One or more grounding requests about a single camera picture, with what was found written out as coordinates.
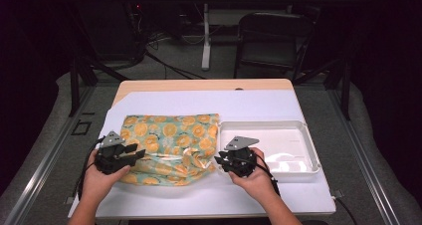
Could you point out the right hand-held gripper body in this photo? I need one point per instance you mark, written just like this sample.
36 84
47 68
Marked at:
242 162

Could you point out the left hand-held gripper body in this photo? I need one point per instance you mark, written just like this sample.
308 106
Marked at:
109 162

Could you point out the floral yellow fabric bag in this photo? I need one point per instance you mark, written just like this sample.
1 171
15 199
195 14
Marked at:
172 135

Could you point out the white plastic tray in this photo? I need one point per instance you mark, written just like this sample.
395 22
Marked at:
285 142

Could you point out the person's left hand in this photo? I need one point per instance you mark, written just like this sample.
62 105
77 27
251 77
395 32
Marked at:
98 183

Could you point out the person's right hand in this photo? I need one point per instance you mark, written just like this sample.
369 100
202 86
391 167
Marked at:
257 183

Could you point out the white table mat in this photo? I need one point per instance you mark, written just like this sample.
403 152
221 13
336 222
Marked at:
199 102

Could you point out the dark table grommet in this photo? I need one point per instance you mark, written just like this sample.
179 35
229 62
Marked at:
239 88

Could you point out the black metal stand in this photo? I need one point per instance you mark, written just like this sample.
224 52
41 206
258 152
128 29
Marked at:
346 89
74 85

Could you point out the black round seat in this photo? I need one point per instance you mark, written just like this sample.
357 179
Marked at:
313 222

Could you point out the white desk leg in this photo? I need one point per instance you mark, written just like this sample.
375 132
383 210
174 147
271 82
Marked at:
206 42

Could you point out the black folding chair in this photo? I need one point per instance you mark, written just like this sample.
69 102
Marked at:
275 49

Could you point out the aluminium floor rail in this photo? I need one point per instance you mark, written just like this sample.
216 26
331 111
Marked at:
43 167
365 158

